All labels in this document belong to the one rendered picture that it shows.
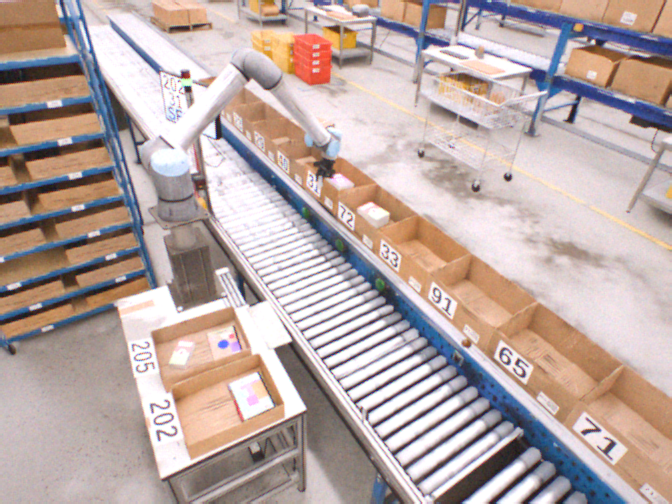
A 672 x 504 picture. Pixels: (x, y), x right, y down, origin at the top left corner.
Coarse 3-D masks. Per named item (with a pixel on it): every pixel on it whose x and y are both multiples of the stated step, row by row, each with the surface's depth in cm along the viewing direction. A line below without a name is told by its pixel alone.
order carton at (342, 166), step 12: (312, 168) 272; (336, 168) 295; (348, 168) 290; (324, 180) 263; (360, 180) 281; (372, 180) 271; (312, 192) 279; (324, 192) 266; (336, 192) 255; (324, 204) 270; (336, 204) 258
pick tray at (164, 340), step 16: (192, 320) 204; (208, 320) 208; (224, 320) 213; (160, 336) 200; (176, 336) 204; (192, 336) 206; (240, 336) 207; (160, 352) 198; (192, 352) 199; (208, 352) 199; (240, 352) 189; (160, 368) 186; (176, 368) 192; (192, 368) 181; (208, 368) 186
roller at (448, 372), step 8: (448, 368) 199; (432, 376) 195; (440, 376) 195; (448, 376) 196; (424, 384) 191; (432, 384) 192; (440, 384) 195; (408, 392) 188; (416, 392) 188; (424, 392) 190; (392, 400) 185; (400, 400) 185; (408, 400) 186; (384, 408) 182; (392, 408) 182; (400, 408) 184; (376, 416) 179; (384, 416) 180
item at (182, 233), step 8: (152, 208) 202; (152, 216) 198; (200, 216) 198; (208, 216) 199; (160, 224) 191; (168, 224) 191; (176, 224) 192; (184, 224) 193; (192, 224) 205; (176, 232) 201; (184, 232) 202; (192, 232) 206; (176, 240) 204; (184, 240) 204; (192, 240) 207
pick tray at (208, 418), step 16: (224, 368) 184; (240, 368) 189; (256, 368) 193; (176, 384) 175; (192, 384) 180; (208, 384) 185; (224, 384) 187; (272, 384) 181; (176, 400) 180; (192, 400) 180; (208, 400) 180; (224, 400) 180; (192, 416) 174; (208, 416) 175; (224, 416) 175; (256, 416) 166; (272, 416) 171; (192, 432) 169; (208, 432) 170; (224, 432) 161; (240, 432) 166; (192, 448) 158; (208, 448) 162
